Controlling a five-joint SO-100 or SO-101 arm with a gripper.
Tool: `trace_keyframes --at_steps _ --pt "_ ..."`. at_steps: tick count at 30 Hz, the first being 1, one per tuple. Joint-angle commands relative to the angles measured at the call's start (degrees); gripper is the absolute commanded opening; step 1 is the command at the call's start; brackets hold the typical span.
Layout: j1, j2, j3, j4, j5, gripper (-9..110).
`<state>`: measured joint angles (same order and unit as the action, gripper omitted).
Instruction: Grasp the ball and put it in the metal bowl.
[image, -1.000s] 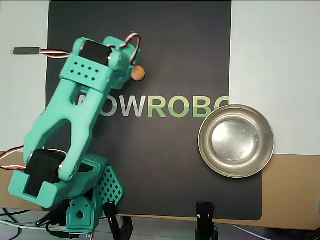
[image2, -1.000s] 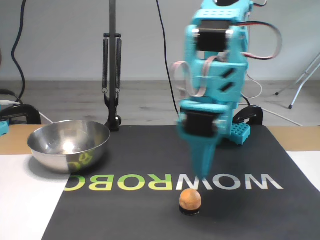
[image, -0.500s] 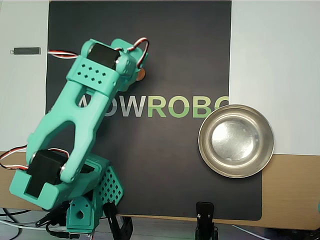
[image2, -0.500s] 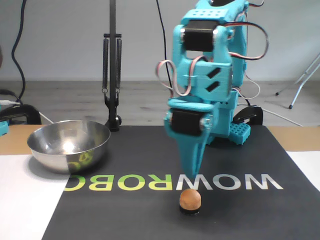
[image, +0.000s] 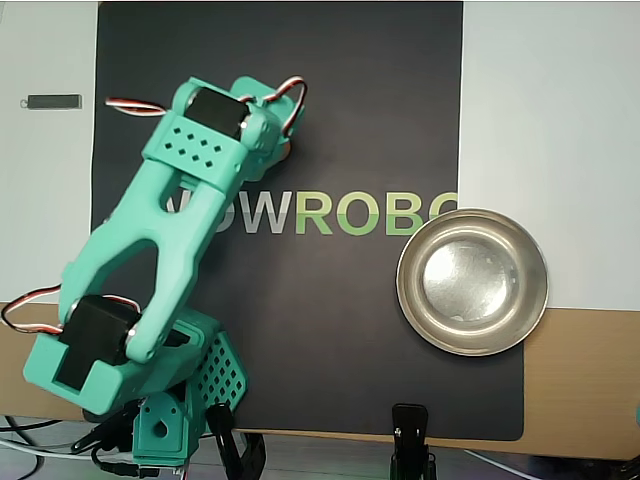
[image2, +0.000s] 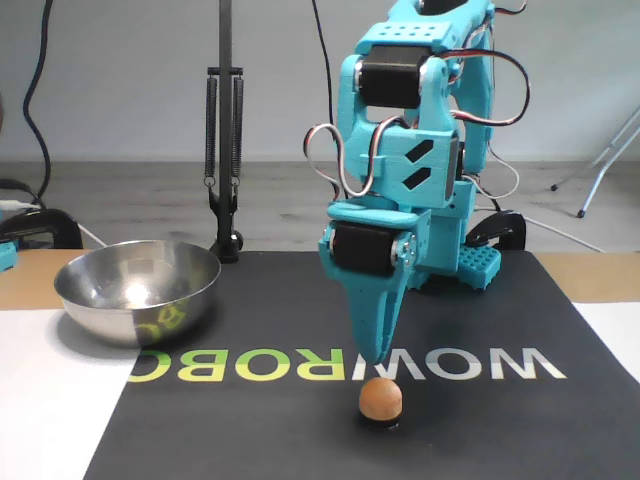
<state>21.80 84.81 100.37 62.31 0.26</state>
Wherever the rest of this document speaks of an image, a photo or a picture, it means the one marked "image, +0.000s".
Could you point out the teal gripper black servo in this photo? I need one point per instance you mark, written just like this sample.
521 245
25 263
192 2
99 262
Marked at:
286 150

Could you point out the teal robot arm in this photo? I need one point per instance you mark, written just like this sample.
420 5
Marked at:
150 225

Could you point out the metal bowl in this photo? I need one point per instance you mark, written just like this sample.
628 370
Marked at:
470 285

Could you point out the black mat with wowrobo print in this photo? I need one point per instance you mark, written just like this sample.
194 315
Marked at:
350 350

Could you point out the black usb stick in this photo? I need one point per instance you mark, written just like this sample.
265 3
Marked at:
52 101

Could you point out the black table clamp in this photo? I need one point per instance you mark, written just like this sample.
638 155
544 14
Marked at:
222 435
87 440

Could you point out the white paper sheet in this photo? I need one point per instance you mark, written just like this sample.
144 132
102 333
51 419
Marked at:
550 150

